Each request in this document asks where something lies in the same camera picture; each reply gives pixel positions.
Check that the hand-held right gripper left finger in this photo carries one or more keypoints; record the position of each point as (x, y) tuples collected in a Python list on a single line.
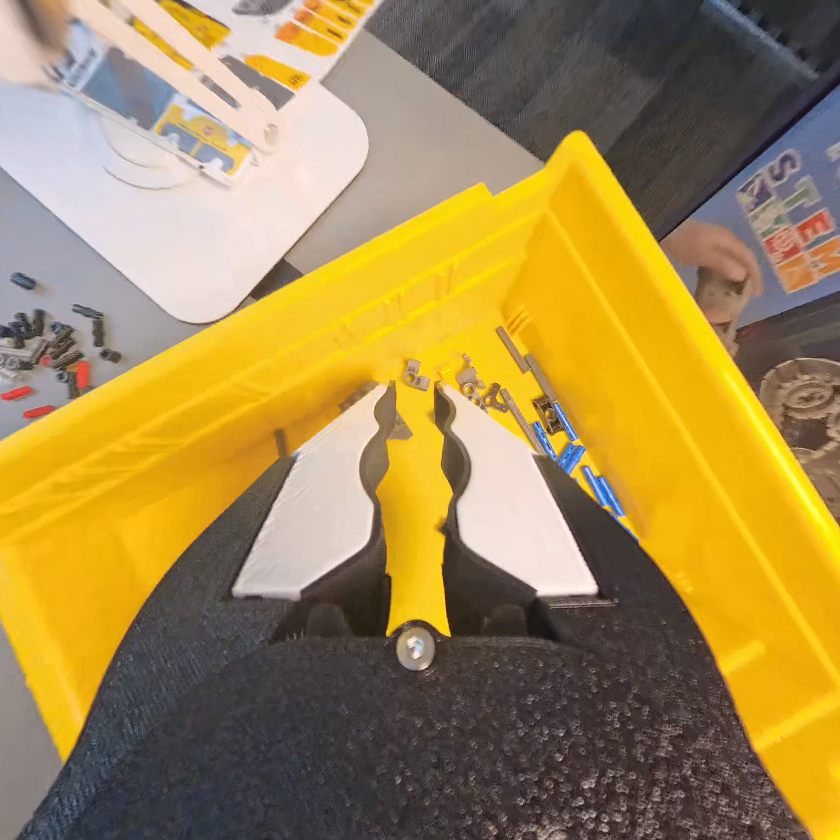
[(315, 518)]

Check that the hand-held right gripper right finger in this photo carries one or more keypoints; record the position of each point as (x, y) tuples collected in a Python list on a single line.
[(518, 518)]

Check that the yellow plastic parts bin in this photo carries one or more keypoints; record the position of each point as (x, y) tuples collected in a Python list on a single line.
[(197, 459)]

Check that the grey desk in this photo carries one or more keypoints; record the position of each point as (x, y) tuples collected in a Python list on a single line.
[(420, 131)]

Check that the black brick pin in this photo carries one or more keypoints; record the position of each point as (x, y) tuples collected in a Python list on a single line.
[(281, 443)]

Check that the bunch of blue brick pins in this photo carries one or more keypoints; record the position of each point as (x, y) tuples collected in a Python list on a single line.
[(594, 485)]

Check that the grey brick axle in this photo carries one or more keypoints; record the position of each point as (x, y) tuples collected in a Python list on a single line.
[(541, 377), (522, 417), (512, 342)]

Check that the black brick connector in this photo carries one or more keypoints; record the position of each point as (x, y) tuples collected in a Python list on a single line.
[(547, 413)]

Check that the grey brick connector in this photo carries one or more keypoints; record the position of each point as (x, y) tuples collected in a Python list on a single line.
[(469, 375), (491, 397), (415, 375)]

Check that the dark grey brick piece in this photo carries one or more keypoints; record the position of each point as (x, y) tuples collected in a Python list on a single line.
[(358, 395), (400, 428)]

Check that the pile of small brick pins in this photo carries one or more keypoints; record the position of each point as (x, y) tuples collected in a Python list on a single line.
[(59, 348)]

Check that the blue printed kit box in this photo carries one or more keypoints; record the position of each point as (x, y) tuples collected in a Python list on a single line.
[(774, 328)]

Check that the clear stand with yellow card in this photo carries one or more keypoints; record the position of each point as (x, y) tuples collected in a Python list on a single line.
[(197, 131)]

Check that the instruction manual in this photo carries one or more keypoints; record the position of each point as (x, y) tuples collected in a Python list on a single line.
[(328, 33)]

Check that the white rounded base plate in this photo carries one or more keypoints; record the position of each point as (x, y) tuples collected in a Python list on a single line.
[(262, 216)]

